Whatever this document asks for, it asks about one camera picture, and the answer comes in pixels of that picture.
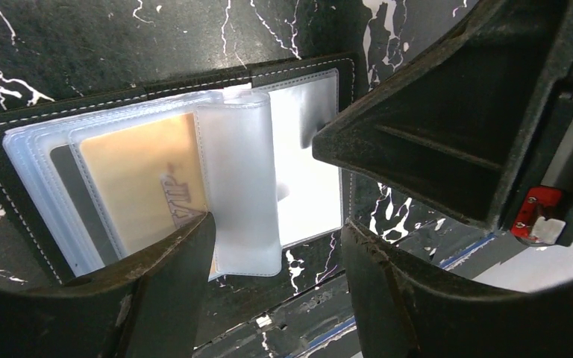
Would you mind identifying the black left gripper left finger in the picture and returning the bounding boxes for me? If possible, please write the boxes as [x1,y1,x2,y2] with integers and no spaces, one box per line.
[0,213,216,357]

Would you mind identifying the grey card in sleeve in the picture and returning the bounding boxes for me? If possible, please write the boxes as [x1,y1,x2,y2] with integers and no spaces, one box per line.
[50,145,119,265]

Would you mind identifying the gold VIP card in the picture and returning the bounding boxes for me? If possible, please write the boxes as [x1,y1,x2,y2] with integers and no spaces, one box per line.
[69,110,208,258]

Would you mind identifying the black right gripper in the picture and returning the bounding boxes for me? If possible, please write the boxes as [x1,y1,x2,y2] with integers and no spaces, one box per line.
[312,1,573,247]

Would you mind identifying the black leather card holder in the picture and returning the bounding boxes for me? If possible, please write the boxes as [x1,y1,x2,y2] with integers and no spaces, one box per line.
[0,53,355,280]

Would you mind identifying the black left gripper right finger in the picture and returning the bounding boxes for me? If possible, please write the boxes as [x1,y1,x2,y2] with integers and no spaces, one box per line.
[341,220,573,357]

